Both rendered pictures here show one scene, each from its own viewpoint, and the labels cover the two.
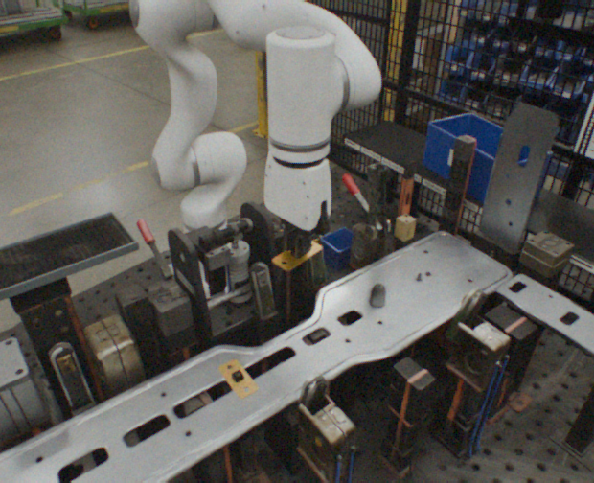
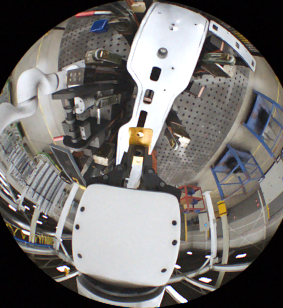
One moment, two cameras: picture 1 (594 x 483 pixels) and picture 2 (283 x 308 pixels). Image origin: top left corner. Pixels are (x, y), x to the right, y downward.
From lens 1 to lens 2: 82 cm
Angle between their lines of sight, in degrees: 89
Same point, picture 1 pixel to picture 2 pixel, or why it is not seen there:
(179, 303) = (97, 141)
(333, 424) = (183, 142)
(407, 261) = (155, 20)
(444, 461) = (192, 79)
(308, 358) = (154, 111)
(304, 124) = not seen: hidden behind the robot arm
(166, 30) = not seen: outside the picture
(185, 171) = (30, 106)
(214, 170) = (31, 89)
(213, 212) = (51, 83)
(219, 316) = (102, 110)
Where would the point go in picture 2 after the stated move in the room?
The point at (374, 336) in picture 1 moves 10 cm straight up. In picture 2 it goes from (175, 79) to (183, 79)
